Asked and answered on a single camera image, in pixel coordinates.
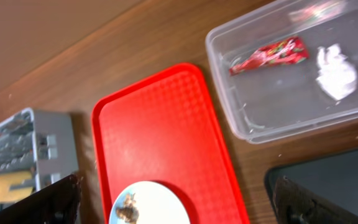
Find clear plastic bin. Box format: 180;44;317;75
205;1;358;144

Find black plastic tray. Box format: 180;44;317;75
264;148;358;216

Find yellow plastic cup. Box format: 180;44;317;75
0;171;33;203

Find food scraps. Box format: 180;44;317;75
116;194;139;224

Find light blue plate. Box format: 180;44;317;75
108;181;191;224

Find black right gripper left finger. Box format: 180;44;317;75
0;174;82;224

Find grey dishwasher rack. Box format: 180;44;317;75
0;107;80;218

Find white napkin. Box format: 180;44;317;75
316;44;358;101

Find red snack wrapper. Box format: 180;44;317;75
229;36;310;75

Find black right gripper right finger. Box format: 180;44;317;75
272;176;358;224

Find red plastic tray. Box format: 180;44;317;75
91;63;249;223

